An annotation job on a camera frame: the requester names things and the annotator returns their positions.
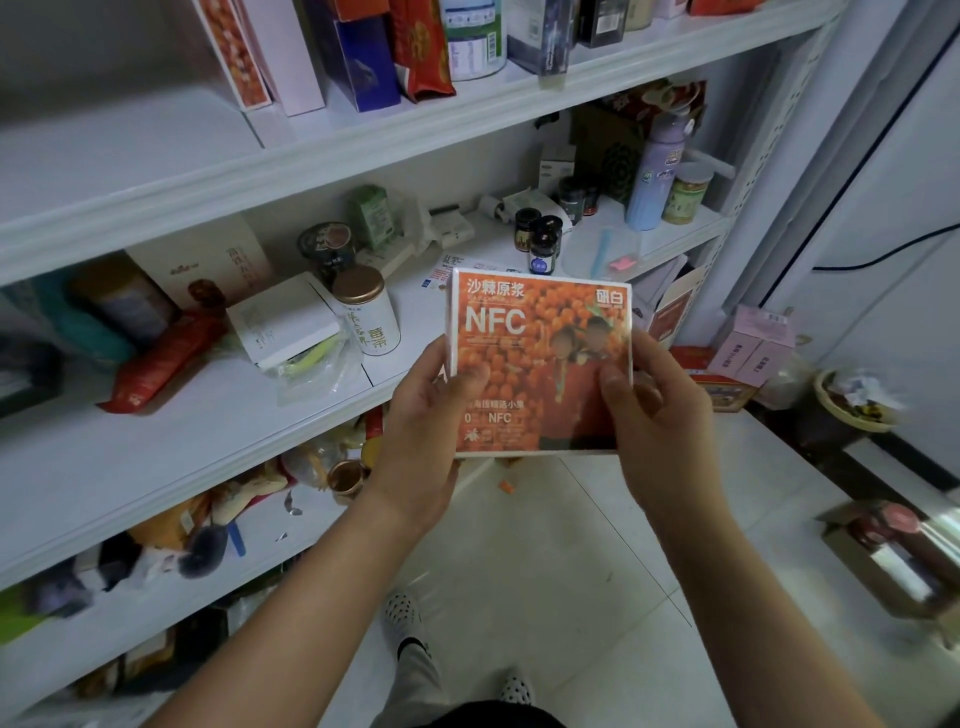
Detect small black grey boxes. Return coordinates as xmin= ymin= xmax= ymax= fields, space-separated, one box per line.
xmin=0 ymin=330 xmax=65 ymax=419

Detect white box brown print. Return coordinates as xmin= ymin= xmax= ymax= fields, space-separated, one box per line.
xmin=127 ymin=214 xmax=276 ymax=312

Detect dark jar with lid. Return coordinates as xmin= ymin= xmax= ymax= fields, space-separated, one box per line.
xmin=297 ymin=222 xmax=359 ymax=287

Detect white tub green label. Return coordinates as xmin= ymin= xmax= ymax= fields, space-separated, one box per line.
xmin=439 ymin=0 xmax=509 ymax=81

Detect lavender bottle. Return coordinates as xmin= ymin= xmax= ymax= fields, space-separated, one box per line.
xmin=625 ymin=112 xmax=692 ymax=231

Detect person's right forearm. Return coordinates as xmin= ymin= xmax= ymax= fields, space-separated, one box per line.
xmin=660 ymin=495 xmax=887 ymax=728

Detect pink blossom box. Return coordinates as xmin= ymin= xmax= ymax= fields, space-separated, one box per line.
xmin=240 ymin=0 xmax=329 ymax=119

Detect white flat box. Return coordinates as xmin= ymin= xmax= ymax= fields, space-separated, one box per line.
xmin=225 ymin=273 xmax=350 ymax=372

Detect red pouch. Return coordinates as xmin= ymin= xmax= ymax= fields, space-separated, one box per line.
xmin=100 ymin=310 xmax=227 ymax=414

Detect person's left hand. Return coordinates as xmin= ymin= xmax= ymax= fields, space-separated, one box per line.
xmin=364 ymin=337 xmax=489 ymax=534

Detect brown cardboard box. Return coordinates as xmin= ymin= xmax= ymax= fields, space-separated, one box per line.
xmin=822 ymin=498 xmax=960 ymax=624

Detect person's right hand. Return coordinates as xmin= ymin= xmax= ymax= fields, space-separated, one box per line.
xmin=597 ymin=330 xmax=729 ymax=519

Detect person's grey trousers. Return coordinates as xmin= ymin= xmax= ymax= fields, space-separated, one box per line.
xmin=375 ymin=637 xmax=452 ymax=728

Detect red canister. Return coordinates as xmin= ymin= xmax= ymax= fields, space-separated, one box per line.
xmin=862 ymin=502 xmax=924 ymax=545

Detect colourful flat box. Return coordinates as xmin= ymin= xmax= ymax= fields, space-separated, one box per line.
xmin=670 ymin=345 xmax=759 ymax=414

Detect teal pouch bag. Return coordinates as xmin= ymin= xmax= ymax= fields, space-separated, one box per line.
xmin=22 ymin=277 xmax=137 ymax=369

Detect small green jar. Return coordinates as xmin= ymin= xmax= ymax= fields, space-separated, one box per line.
xmin=663 ymin=162 xmax=714 ymax=227

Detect white colourful sticker sheet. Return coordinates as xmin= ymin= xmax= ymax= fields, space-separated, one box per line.
xmin=417 ymin=255 xmax=456 ymax=294

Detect dark red foil pouches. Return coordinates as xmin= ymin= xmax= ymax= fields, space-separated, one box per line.
xmin=307 ymin=0 xmax=456 ymax=114

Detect person's black clothing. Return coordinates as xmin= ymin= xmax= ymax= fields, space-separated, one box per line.
xmin=427 ymin=699 xmax=564 ymax=728

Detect waste basket with rubbish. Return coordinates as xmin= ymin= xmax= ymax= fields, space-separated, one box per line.
xmin=813 ymin=367 xmax=902 ymax=434

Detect red box white edge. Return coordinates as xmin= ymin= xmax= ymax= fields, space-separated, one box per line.
xmin=447 ymin=267 xmax=635 ymax=458
xmin=192 ymin=0 xmax=276 ymax=111

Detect small green pack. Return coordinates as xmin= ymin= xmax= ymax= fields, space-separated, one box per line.
xmin=352 ymin=184 xmax=399 ymax=252

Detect yellow bottle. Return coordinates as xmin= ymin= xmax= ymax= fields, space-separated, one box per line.
xmin=67 ymin=258 xmax=179 ymax=347

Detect black wall cable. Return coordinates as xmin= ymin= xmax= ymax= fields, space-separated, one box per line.
xmin=810 ymin=225 xmax=960 ymax=275

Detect person's left forearm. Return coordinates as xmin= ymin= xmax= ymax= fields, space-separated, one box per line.
xmin=150 ymin=495 xmax=452 ymax=728

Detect pink carton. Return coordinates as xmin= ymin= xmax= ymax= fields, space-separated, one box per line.
xmin=708 ymin=304 xmax=797 ymax=389

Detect white metal shelving unit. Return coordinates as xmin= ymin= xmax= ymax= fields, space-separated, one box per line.
xmin=0 ymin=0 xmax=849 ymax=722

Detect person's white shoe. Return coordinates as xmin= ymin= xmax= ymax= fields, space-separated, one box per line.
xmin=498 ymin=670 xmax=537 ymax=707
xmin=379 ymin=588 xmax=422 ymax=635

